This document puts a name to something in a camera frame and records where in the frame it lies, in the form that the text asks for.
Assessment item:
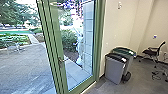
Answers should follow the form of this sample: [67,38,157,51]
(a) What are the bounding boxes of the white wall control box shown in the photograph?
[116,1,123,10]

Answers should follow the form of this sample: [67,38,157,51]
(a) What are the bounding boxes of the metal door handle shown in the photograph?
[57,56,66,70]

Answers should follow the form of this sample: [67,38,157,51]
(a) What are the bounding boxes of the green outdoor shrub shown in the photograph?
[59,29,79,53]

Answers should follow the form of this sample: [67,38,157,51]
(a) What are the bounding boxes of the white block pillar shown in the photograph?
[81,1,96,76]

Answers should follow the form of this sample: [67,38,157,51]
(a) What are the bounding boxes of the black swivel chair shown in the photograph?
[141,40,167,65]

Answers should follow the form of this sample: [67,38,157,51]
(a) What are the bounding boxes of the grey trash bin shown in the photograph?
[111,46,137,83]
[104,53,129,86]

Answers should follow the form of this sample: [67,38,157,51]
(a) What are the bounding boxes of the green framed glass door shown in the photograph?
[35,0,107,94]

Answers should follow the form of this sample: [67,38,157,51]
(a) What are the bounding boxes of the small blue wall sign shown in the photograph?
[152,34,158,40]

